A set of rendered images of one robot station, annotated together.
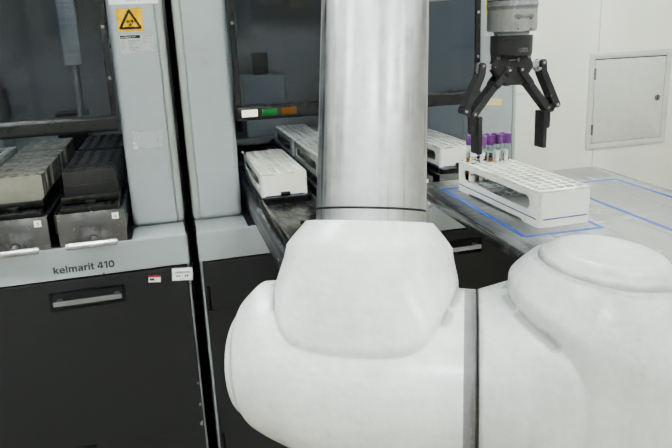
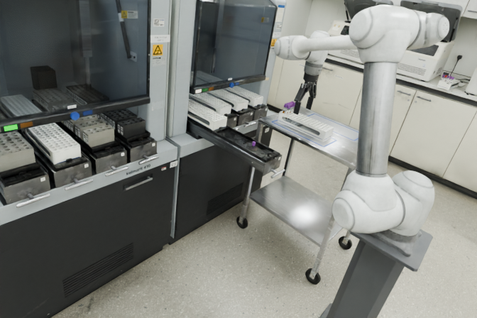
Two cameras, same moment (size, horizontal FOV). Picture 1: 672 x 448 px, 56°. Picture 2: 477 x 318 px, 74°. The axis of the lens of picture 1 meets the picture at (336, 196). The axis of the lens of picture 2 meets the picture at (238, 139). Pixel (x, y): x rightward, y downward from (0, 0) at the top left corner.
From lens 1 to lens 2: 1.01 m
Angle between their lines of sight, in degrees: 37
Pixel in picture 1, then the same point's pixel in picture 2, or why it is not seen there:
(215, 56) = (187, 65)
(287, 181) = (221, 123)
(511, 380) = (411, 209)
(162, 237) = (169, 150)
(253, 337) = (363, 210)
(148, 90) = (160, 82)
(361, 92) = (384, 145)
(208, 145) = (179, 105)
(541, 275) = (414, 185)
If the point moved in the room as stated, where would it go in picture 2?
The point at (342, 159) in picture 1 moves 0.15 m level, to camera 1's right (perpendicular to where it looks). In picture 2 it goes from (378, 162) to (402, 154)
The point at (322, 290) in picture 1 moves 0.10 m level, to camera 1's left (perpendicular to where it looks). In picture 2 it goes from (380, 196) to (361, 204)
